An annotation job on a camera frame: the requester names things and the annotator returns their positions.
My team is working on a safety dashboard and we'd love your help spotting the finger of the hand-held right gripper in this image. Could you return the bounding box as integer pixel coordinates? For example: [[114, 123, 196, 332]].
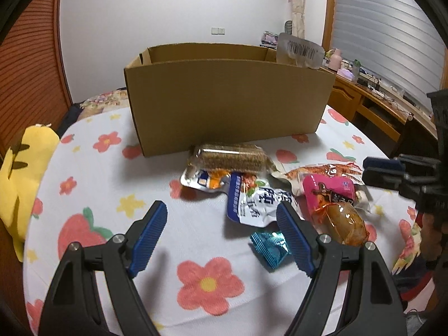
[[362, 170, 426, 200], [363, 153, 442, 183]]

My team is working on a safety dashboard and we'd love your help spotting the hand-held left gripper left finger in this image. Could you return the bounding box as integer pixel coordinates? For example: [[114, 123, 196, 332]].
[[38, 200, 169, 336]]

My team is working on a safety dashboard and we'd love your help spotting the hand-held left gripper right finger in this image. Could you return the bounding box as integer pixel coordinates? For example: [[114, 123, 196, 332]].
[[276, 202, 410, 336]]

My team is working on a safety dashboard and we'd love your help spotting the teal candy packet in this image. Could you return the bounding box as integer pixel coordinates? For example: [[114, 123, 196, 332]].
[[249, 231, 293, 270]]

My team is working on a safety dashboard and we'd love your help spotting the white blue snack packet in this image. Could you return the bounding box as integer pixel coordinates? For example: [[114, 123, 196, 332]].
[[226, 172, 298, 226]]

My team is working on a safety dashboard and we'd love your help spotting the white red shrimp snack packet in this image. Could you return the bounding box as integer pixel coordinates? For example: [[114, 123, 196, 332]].
[[271, 163, 365, 197]]

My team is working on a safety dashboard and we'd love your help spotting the silver orange snack packet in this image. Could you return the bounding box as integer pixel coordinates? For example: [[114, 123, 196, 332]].
[[180, 168, 233, 194]]

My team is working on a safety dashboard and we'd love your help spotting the brown grain bar clear wrapper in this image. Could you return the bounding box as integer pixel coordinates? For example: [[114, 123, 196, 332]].
[[188, 143, 277, 176]]

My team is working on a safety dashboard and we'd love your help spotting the white barcode snack packet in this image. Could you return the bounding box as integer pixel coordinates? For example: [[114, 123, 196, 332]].
[[276, 32, 324, 69]]

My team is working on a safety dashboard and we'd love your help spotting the brown cardboard box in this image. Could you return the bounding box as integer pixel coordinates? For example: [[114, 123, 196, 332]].
[[123, 43, 337, 158]]

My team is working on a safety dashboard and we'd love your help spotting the person's right hand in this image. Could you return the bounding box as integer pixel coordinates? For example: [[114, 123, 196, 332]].
[[420, 213, 448, 270]]

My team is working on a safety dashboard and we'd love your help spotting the white floral strawberry blanket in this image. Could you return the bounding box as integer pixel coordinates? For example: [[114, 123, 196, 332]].
[[23, 105, 438, 336]]

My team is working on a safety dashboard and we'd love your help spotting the wooden desk cabinet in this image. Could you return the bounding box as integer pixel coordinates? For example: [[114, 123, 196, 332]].
[[324, 73, 442, 158]]

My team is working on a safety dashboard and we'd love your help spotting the pink bottle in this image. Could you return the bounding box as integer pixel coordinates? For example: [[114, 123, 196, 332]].
[[327, 48, 343, 72]]

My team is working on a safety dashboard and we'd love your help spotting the grey window blind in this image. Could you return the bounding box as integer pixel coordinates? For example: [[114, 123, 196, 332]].
[[331, 0, 448, 107]]

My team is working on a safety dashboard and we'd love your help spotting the yellow plush toy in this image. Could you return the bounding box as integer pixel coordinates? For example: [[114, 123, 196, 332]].
[[0, 123, 61, 262]]

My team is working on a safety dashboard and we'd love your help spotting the floral quilt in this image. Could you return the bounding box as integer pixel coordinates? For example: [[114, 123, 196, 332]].
[[79, 89, 132, 113]]

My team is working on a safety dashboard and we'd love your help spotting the folded clothes pile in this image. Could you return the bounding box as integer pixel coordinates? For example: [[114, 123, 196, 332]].
[[260, 31, 280, 47]]

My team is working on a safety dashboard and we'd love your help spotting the beige curtain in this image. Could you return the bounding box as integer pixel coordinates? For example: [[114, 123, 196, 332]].
[[280, 0, 307, 39]]

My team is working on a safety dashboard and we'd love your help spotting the wooden louvered wardrobe door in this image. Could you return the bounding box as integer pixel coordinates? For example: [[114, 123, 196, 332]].
[[0, 0, 74, 158]]

